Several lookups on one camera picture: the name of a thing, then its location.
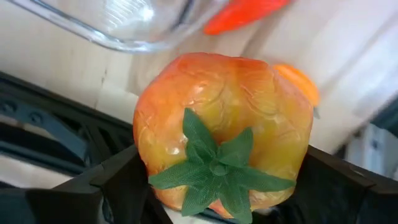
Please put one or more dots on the clear plastic bin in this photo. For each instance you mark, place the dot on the clear plastic bin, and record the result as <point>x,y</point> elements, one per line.
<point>130,46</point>

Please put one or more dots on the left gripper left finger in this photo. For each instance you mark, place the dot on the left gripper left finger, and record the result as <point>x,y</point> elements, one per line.
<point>124,186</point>

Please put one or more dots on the black aluminium table frame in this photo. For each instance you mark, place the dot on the black aluminium table frame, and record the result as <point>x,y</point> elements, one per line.
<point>62,102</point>

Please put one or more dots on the orange carrot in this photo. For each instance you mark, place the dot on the orange carrot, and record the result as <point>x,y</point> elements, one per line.
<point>242,15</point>

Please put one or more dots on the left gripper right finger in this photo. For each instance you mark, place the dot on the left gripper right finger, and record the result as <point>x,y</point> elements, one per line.
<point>329,199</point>

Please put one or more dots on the yellow-orange bell pepper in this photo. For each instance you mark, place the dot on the yellow-orange bell pepper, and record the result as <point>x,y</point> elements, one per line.
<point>224,102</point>

